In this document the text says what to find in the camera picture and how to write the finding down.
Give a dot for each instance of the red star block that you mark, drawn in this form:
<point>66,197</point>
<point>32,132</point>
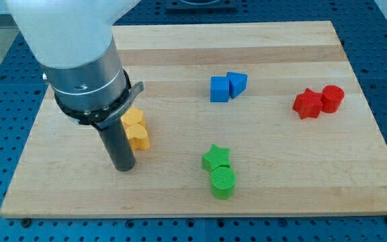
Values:
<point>308,104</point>

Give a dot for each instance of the green cylinder block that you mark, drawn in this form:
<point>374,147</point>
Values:
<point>223,181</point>

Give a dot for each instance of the wooden board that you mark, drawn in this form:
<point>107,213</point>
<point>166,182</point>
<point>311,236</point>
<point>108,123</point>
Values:
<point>333,165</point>

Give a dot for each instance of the yellow hexagon block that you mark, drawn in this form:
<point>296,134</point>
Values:
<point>133,116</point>

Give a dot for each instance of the red cylinder block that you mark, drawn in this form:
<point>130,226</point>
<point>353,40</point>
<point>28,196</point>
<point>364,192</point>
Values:
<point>331,99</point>

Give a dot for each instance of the blue triangular prism block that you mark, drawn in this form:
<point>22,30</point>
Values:
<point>237,83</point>

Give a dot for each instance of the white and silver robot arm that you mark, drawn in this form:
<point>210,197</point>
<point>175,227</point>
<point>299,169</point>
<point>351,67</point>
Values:
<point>74,44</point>

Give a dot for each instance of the yellow heart block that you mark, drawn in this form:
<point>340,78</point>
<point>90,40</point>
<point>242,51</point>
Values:
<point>138,137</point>

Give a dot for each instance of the blue cube block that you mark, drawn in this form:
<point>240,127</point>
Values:
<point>219,89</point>

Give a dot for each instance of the green star block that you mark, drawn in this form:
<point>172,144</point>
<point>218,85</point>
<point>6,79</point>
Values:
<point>216,157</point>

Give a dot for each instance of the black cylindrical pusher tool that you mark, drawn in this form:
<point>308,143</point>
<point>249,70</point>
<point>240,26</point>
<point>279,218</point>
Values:
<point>117,146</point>

